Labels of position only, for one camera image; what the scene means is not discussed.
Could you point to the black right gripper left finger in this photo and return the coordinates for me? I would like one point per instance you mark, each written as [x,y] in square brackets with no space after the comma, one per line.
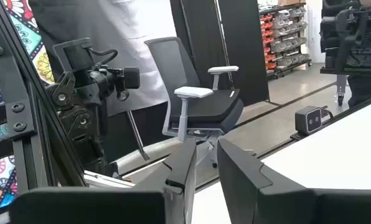
[110,205]

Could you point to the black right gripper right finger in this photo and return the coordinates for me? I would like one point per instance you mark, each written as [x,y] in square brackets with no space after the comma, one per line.
[282,205]

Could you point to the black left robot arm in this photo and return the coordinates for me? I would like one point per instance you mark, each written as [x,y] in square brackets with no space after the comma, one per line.
[79,124]

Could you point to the grey metal rod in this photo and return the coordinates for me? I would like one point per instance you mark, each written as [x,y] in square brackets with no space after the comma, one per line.
[137,133]

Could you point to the black grey office chair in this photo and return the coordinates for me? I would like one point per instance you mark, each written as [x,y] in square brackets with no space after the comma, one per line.
[204,112]

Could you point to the black partition panel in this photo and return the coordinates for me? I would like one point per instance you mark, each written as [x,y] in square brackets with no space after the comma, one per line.
[244,46]

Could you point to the wheeled shelf rack with bins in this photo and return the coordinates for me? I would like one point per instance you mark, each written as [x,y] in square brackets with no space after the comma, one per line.
[285,34]

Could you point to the black equipment on cart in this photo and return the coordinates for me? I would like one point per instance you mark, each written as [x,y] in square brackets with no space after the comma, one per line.
[353,37]

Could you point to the colourful patterned fabric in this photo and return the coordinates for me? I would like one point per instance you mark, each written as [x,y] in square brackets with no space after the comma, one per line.
[26,28]

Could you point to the brown cardboard box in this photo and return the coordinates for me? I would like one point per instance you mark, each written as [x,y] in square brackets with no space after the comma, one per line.
[289,2]

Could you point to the silver aluminium rail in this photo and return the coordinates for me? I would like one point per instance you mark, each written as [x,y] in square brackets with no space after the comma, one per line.
[110,180]

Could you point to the small black table camera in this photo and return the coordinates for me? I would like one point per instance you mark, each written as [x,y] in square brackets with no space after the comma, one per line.
[307,119]

